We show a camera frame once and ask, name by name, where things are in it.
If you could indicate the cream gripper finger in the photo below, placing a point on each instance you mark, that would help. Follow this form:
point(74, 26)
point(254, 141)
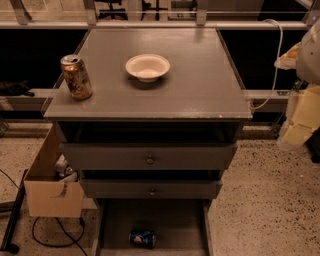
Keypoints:
point(302, 118)

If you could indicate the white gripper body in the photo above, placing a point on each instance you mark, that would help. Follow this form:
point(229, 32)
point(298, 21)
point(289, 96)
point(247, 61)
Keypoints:
point(310, 60)

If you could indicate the cardboard box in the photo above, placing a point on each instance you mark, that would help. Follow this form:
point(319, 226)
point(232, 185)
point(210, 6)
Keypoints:
point(47, 196)

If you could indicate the black object on rail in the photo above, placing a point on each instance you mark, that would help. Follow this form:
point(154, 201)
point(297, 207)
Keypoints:
point(15, 88)

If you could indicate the grey drawer cabinet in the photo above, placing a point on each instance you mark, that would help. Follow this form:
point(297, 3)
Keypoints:
point(198, 102)

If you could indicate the crumpled items in box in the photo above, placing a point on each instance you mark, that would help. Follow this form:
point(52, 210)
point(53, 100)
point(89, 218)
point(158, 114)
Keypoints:
point(64, 171)

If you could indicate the grey top drawer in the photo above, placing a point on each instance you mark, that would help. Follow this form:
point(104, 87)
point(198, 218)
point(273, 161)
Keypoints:
point(85, 156)

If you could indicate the grey drawer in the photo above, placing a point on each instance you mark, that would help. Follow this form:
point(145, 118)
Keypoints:
point(181, 227)
point(85, 156)
point(148, 189)

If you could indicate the grey middle drawer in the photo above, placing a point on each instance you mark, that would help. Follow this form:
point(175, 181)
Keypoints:
point(148, 189)

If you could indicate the gold soda can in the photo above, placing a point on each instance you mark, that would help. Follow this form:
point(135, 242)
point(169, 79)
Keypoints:
point(77, 79)

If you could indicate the black stand leg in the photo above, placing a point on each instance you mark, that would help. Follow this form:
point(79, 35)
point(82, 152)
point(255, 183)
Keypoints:
point(7, 248)

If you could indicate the grey bottom drawer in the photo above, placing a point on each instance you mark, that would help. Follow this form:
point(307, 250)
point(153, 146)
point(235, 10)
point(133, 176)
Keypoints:
point(181, 227)

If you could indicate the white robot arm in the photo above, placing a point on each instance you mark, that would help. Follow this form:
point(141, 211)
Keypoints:
point(308, 58)

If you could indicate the blue pepsi can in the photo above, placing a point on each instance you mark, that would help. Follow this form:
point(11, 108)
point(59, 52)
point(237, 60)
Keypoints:
point(145, 238)

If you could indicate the white paper bowl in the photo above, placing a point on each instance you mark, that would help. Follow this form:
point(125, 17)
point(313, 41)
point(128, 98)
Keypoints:
point(147, 67)

